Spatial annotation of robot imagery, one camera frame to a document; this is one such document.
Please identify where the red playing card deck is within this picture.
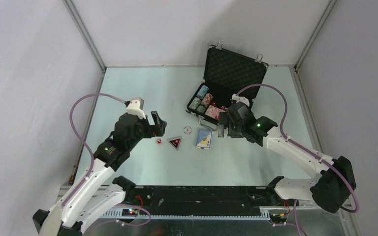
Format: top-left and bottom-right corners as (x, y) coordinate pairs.
(205, 105), (225, 120)

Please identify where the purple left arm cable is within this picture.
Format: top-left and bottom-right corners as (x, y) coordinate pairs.
(55, 93), (152, 229)

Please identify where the short green chip stack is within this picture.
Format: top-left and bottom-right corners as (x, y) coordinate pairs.
(196, 105), (206, 114)

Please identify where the white dealer button chip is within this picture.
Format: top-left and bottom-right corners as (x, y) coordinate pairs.
(184, 126), (192, 134)

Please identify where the red chip stack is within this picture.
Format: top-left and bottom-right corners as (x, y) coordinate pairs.
(200, 93), (213, 108)

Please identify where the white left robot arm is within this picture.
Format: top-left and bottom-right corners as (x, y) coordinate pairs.
(32, 111), (167, 236)

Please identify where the aluminium frame rail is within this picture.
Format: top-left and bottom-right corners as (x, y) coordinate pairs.
(56, 185), (353, 220)

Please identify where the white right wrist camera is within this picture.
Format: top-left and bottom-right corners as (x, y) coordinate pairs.
(231, 93), (250, 107)

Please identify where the tall green chip stack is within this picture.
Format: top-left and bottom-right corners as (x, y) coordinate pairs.
(188, 97), (201, 110)

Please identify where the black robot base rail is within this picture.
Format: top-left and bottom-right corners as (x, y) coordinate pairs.
(123, 185), (294, 218)

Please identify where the black red triangular button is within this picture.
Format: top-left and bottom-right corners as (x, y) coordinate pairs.
(167, 136), (182, 150)

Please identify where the blue poker chip stack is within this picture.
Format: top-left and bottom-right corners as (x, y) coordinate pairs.
(196, 85), (209, 99)

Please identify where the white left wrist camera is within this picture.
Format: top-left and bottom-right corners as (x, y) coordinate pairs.
(126, 97), (146, 119)

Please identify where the blue playing card deck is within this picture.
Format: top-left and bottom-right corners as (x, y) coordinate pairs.
(195, 130), (212, 149)

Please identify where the black poker set case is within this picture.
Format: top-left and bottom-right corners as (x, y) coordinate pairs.
(186, 41), (269, 131)

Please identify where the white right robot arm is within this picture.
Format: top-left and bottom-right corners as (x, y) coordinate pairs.
(219, 102), (356, 213)

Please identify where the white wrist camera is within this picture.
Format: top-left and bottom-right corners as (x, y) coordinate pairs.
(231, 93), (250, 107)
(126, 97), (146, 119)

